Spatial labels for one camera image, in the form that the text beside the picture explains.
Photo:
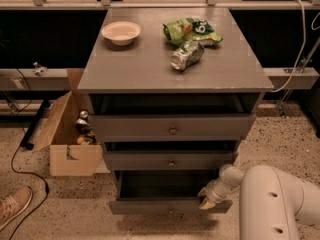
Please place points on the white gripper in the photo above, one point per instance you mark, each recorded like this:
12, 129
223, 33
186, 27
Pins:
214, 193

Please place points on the grey bottom drawer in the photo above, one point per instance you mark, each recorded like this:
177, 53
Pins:
163, 192

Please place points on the grey drawer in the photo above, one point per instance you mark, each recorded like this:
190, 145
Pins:
163, 192
168, 161
141, 128

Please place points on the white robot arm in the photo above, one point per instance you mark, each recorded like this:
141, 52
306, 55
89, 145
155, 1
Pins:
271, 202

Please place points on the grey top drawer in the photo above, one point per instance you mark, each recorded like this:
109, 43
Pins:
141, 128

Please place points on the grey middle drawer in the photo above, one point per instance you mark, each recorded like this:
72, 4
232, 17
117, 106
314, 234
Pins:
168, 161

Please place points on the grey drawer cabinet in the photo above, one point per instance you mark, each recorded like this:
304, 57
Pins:
139, 79

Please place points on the orange ball in box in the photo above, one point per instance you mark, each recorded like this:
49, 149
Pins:
80, 140

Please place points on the dark bottle in box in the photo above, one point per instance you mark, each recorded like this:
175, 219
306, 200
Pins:
82, 122

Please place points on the cardboard box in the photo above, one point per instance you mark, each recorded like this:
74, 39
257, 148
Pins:
59, 134

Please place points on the crushed green soda can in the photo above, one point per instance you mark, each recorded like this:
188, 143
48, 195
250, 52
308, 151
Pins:
186, 55

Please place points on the green chip bag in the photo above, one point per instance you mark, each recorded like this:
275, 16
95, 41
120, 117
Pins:
191, 29

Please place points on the black metal bar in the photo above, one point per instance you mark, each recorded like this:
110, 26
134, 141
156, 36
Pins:
25, 142

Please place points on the white bowl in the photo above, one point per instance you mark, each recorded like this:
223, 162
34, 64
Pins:
121, 33

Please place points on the tan sneaker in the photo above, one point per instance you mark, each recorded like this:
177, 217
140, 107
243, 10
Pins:
13, 205

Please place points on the small clear object on ledge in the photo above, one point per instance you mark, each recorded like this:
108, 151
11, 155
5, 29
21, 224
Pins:
39, 70

